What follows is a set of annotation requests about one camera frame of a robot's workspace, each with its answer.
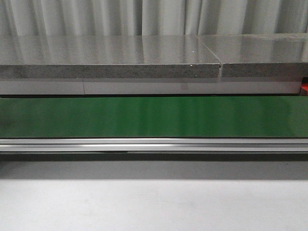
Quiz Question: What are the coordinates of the grey stone slab shelf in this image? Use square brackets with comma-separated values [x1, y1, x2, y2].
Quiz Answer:
[0, 34, 308, 81]

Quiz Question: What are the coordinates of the green conveyor belt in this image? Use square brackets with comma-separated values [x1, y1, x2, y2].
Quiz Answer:
[0, 96, 308, 138]

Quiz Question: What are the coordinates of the red plastic tray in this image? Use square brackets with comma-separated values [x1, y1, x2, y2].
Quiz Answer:
[299, 83, 308, 96]

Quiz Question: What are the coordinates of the grey curtain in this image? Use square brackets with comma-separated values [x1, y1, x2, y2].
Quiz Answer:
[0, 0, 308, 36]

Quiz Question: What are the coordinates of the aluminium conveyor side rail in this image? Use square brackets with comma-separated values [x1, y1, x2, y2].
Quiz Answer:
[0, 138, 308, 152]

